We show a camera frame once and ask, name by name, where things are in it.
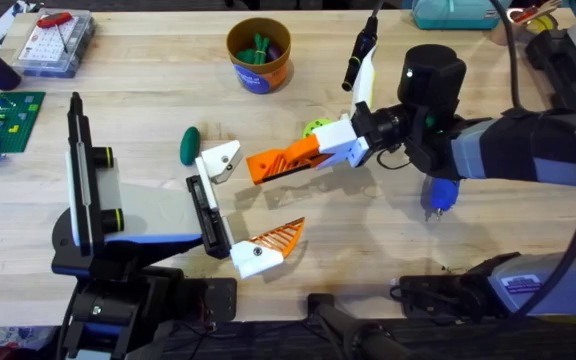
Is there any orange ribbed wedge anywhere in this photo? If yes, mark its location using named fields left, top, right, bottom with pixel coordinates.
left=245, top=149, right=335, bottom=187

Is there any dark green vegetable toy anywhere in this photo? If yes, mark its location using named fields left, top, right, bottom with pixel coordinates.
left=179, top=125, right=202, bottom=167

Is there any black mounting plate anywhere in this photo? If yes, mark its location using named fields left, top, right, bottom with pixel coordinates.
left=201, top=277, right=238, bottom=324

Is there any blue electric screwdriver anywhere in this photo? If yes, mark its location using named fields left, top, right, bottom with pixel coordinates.
left=420, top=177, right=462, bottom=221

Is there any green disc with holes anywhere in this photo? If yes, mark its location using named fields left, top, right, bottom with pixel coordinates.
left=301, top=117, right=334, bottom=140

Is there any teal case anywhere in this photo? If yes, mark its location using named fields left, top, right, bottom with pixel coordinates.
left=411, top=0, right=502, bottom=31

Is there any brown tub of toys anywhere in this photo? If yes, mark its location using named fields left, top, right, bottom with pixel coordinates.
left=225, top=17, right=293, bottom=95

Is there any heap of tape and tools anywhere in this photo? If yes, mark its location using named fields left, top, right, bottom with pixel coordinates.
left=490, top=0, right=565, bottom=46

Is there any black stand pole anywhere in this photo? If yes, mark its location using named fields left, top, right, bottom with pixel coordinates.
left=307, top=293, right=419, bottom=360

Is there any black device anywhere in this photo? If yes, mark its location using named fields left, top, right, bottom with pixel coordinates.
left=525, top=29, right=576, bottom=114

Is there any green board with blocks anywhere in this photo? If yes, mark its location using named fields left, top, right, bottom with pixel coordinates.
left=0, top=91, right=47, bottom=162

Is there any clear plastic parts box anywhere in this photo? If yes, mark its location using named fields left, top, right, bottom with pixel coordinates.
left=10, top=7, right=97, bottom=80

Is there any colourful bag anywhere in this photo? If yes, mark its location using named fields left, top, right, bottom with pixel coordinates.
left=0, top=327, right=57, bottom=360

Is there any thick black cable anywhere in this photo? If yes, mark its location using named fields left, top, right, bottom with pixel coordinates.
left=487, top=0, right=576, bottom=321

